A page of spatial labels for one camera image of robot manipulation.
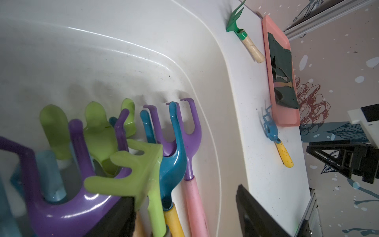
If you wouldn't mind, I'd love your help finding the lime hoe wooden handle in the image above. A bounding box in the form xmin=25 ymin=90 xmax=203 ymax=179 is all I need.
xmin=84 ymin=139 xmax=167 ymax=237

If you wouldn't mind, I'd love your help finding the teal claw rake yellow handle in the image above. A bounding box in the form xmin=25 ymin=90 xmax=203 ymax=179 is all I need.
xmin=263 ymin=105 xmax=294 ymax=168

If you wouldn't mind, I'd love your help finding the small green rake wooden handle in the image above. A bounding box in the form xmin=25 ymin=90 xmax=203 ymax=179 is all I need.
xmin=226 ymin=1 xmax=265 ymax=63

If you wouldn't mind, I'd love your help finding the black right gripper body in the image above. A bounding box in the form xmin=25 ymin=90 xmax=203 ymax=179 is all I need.
xmin=352 ymin=145 xmax=379 ymax=184

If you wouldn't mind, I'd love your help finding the dark green cloth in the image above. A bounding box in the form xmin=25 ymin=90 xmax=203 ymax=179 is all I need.
xmin=268 ymin=33 xmax=300 ymax=109

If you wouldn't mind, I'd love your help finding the blue fork yellow handle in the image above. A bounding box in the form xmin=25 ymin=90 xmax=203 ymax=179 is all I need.
xmin=1 ymin=181 xmax=22 ymax=237

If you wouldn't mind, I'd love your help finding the white plastic storage box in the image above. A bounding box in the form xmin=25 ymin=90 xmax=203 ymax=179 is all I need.
xmin=1 ymin=1 xmax=247 ymax=237

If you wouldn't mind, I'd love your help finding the pink tray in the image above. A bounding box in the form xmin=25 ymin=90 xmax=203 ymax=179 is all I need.
xmin=262 ymin=16 xmax=300 ymax=127

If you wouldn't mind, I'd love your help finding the blue rake yellow handle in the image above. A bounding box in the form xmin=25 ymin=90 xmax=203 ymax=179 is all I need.
xmin=140 ymin=102 xmax=187 ymax=237

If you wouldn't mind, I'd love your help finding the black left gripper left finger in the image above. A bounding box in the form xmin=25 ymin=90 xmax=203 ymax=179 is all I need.
xmin=84 ymin=197 xmax=136 ymax=237

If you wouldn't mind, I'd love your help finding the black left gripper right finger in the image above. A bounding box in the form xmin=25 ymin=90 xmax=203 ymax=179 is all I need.
xmin=236 ymin=184 xmax=289 ymax=237

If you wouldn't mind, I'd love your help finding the aluminium frame profile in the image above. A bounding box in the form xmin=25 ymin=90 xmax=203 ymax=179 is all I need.
xmin=284 ymin=0 xmax=376 ymax=41

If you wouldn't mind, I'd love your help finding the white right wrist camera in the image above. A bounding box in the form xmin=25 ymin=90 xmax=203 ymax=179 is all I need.
xmin=347 ymin=104 xmax=379 ymax=148

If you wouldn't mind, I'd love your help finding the lime rake wooden handle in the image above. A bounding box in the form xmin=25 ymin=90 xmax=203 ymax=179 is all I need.
xmin=39 ymin=101 xmax=119 ymax=177

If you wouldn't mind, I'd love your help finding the light blue fork pale handle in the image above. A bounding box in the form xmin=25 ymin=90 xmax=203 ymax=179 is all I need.
xmin=36 ymin=150 xmax=68 ymax=204

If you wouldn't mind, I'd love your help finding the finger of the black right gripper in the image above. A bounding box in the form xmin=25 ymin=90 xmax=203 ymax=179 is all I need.
xmin=307 ymin=140 xmax=359 ymax=151
xmin=308 ymin=148 xmax=363 ymax=178

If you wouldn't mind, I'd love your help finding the purple fork pink handle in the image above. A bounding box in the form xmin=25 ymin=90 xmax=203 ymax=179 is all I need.
xmin=0 ymin=108 xmax=133 ymax=237

